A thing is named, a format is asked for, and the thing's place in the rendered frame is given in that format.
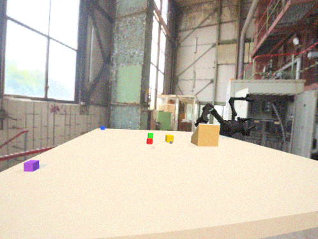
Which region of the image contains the purple block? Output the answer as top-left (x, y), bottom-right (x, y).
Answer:
top-left (24, 160), bottom-right (40, 172)

